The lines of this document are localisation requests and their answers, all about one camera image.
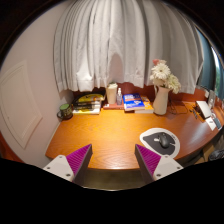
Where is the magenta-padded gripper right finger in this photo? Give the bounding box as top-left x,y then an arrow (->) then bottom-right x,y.
134,143 -> 184,184

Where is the yellow-covered book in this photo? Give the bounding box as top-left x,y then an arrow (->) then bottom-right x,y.
73,93 -> 105,104

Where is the dark book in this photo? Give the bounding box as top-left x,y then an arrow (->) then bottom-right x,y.
71,99 -> 103,111

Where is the white paper sheet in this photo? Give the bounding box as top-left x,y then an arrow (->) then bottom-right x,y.
204,116 -> 218,132

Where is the white and grey mouse pad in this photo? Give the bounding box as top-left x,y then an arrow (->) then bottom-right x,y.
139,127 -> 181,160

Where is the white ceramic vase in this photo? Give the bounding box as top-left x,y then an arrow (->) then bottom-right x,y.
152,84 -> 171,116

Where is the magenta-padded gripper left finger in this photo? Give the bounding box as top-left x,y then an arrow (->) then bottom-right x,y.
43,143 -> 93,186

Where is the dark grey computer mouse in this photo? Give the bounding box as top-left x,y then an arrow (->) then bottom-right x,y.
157,132 -> 172,149

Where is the dark green mug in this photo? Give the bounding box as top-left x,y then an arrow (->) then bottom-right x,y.
56,102 -> 74,121

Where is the white lidded cup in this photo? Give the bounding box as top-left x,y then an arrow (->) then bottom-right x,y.
105,82 -> 119,105

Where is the flat red book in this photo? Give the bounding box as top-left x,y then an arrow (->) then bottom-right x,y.
102,102 -> 125,111

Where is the grey office chair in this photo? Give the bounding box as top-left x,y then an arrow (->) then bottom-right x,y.
209,149 -> 224,163

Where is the white flower bouquet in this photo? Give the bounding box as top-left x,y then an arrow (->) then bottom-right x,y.
149,59 -> 182,95

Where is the dark window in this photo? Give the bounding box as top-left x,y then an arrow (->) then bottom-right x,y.
196,29 -> 224,101

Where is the blue book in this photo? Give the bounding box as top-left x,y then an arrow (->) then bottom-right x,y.
122,93 -> 146,112

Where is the white pleated curtain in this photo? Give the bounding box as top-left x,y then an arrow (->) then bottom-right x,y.
53,0 -> 205,95

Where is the black cable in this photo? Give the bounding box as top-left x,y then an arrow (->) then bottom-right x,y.
168,99 -> 193,115

